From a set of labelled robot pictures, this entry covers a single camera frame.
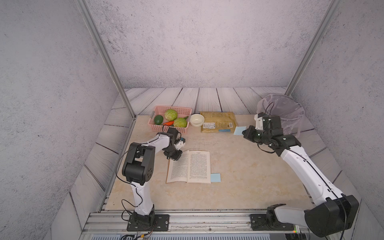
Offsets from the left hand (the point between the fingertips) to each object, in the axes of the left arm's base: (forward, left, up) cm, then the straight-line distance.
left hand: (178, 157), depth 97 cm
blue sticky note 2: (-14, -22, +1) cm, 26 cm away
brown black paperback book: (-7, -9, +2) cm, 11 cm away
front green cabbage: (+24, 0, +7) cm, 25 cm away
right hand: (0, -35, +26) cm, 44 cm away
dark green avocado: (+30, +16, +5) cm, 34 cm away
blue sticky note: (+4, -35, +23) cm, 42 cm away
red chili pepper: (+27, +8, +4) cm, 28 cm away
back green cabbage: (+33, +7, +6) cm, 34 cm away
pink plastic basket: (+38, -1, +4) cm, 38 cm away
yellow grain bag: (+29, -29, +2) cm, 41 cm away
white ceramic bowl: (+30, -13, +3) cm, 33 cm away
